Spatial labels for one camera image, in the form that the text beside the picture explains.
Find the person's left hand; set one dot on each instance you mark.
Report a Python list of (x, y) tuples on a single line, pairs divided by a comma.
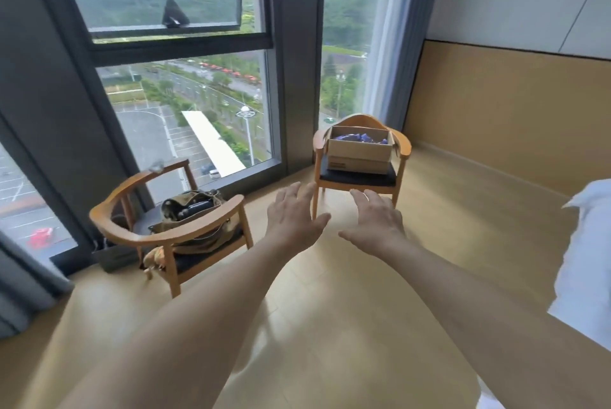
[(291, 222)]

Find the person's right hand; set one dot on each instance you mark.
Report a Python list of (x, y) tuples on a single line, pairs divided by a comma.
[(379, 225)]

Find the person's left thumb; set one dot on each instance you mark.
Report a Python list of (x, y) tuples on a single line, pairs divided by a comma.
[(320, 223)]

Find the person's right thumb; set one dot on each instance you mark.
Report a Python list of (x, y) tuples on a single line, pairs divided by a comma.
[(349, 236)]

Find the person's right forearm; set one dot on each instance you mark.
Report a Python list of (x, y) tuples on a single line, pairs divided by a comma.
[(482, 318)]

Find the person's left forearm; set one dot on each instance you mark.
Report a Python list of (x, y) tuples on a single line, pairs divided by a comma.
[(191, 327)]

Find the wooden armchair with black seat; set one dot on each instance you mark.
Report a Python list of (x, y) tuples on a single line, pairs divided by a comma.
[(167, 238), (355, 178)]

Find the brown cardboard box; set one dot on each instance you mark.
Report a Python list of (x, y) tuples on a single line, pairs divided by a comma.
[(358, 156)]

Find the purple packets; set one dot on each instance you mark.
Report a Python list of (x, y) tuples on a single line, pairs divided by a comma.
[(355, 137)]

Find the olive canvas bag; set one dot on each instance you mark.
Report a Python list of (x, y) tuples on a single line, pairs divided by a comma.
[(215, 227)]

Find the black bottle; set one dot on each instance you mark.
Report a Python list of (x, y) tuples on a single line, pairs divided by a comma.
[(195, 207)]

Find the tan plush toy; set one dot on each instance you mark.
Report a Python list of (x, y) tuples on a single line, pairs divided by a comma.
[(153, 261)]

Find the small grey object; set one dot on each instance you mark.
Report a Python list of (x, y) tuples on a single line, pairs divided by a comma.
[(155, 166)]

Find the dark grey floor bag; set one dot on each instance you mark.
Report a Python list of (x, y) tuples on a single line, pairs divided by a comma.
[(114, 256)]

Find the light grey curtain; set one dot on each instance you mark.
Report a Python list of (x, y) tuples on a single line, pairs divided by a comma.
[(405, 32)]

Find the white bedding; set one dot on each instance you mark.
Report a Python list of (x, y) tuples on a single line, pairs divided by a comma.
[(587, 256)]

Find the black window stay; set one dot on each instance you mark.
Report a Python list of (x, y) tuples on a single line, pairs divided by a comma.
[(174, 12)]

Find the dark grey curtain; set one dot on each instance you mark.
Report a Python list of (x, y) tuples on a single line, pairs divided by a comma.
[(28, 289)]

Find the dark window frame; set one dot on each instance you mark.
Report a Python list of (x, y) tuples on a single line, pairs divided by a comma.
[(296, 65)]

